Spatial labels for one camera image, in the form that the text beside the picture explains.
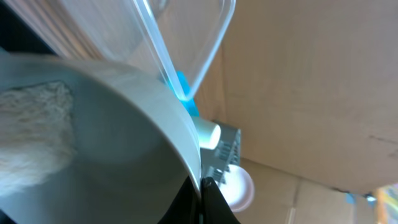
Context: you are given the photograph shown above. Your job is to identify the teal serving tray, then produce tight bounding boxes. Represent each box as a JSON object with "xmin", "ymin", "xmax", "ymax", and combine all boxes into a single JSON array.
[{"xmin": 160, "ymin": 70, "xmax": 200, "ymax": 118}]

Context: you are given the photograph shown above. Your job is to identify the white plastic cup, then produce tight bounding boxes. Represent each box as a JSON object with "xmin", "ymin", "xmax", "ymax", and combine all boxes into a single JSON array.
[{"xmin": 192, "ymin": 116, "xmax": 221, "ymax": 150}]

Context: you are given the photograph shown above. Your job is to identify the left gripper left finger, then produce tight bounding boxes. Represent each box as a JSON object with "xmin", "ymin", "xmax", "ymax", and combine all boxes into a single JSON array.
[{"xmin": 158, "ymin": 177, "xmax": 199, "ymax": 224}]

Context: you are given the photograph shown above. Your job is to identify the clear plastic storage bin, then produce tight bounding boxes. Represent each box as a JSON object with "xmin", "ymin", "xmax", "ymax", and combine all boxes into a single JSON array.
[{"xmin": 6, "ymin": 0, "xmax": 236, "ymax": 100}]

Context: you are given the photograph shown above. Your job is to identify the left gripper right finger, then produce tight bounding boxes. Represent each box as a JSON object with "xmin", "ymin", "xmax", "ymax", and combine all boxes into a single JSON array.
[{"xmin": 201, "ymin": 177, "xmax": 240, "ymax": 224}]

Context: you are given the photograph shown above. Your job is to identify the grey bowl with rice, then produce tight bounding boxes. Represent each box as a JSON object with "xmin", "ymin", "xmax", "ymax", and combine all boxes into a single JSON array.
[{"xmin": 1, "ymin": 54, "xmax": 201, "ymax": 223}]

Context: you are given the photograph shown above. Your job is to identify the pink round plate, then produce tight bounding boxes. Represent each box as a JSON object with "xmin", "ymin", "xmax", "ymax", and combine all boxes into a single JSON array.
[{"xmin": 218, "ymin": 164, "xmax": 255, "ymax": 213}]

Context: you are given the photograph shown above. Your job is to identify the grey dishwasher rack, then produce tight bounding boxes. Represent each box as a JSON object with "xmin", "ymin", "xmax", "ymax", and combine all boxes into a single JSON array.
[{"xmin": 201, "ymin": 120, "xmax": 241, "ymax": 184}]

